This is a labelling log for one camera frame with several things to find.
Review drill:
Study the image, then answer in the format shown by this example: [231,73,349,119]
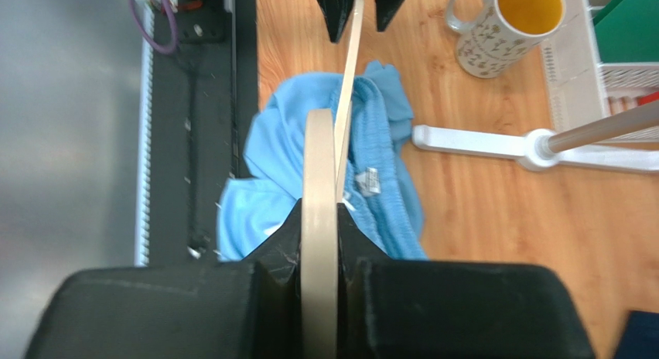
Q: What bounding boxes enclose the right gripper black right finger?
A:
[337,205,595,358]

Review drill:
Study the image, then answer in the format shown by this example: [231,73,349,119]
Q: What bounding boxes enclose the light blue shorts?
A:
[217,60,426,261]

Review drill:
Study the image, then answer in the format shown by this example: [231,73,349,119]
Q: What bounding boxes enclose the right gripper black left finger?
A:
[25,203,302,358]

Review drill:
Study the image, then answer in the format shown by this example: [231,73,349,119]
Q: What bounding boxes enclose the green cutting board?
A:
[593,0,658,63]

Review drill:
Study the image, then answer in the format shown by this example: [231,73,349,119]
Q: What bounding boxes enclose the white floral mug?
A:
[445,0,566,79]

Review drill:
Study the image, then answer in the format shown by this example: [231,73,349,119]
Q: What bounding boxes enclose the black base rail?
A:
[132,0,258,266]

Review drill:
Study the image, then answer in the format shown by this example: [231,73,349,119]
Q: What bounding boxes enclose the beige plastic hanger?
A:
[299,0,365,358]

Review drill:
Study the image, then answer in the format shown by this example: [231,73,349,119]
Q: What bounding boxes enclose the navy blue shorts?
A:
[613,310,658,359]

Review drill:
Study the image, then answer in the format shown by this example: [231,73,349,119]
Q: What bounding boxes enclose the white dish rack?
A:
[541,0,658,132]

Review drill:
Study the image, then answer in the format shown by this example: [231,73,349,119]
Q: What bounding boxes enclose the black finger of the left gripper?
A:
[375,0,405,32]
[316,0,354,43]

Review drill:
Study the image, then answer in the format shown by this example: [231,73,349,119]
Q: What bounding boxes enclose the silver clothes rack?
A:
[412,101,658,173]

